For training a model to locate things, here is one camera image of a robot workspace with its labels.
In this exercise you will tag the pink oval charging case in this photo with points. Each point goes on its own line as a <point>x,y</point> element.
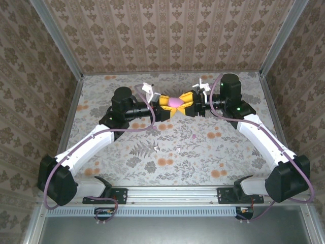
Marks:
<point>174,102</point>

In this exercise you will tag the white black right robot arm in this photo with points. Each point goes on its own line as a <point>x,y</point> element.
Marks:
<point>264,142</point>

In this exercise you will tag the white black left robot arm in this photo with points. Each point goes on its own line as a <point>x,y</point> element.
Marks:
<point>83,150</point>

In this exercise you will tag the floral patterned table mat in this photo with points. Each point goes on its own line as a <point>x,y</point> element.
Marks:
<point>177,165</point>

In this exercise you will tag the small wiring connector block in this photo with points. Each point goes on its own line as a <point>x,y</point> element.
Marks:
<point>245,211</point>
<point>105,211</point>

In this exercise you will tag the grey metal panel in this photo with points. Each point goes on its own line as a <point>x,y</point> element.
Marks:
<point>172,231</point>

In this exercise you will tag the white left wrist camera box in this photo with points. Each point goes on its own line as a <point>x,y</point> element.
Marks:
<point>149,90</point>

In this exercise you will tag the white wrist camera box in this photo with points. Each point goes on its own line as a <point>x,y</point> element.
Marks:
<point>149,90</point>
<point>201,87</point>

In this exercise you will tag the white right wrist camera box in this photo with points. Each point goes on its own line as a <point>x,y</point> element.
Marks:
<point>201,87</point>

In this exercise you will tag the aluminium side rail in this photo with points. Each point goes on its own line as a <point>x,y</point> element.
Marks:
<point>71,119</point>
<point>273,109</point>

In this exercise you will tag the aluminium corner post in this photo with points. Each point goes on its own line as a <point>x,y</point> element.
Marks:
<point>58,40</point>
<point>284,38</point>

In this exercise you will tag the long aluminium mounting rail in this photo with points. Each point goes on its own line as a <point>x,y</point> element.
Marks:
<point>172,195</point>

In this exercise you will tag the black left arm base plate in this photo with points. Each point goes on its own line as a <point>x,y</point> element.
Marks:
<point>120,195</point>

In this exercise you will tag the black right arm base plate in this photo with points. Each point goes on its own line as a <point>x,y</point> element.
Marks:
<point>224,195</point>

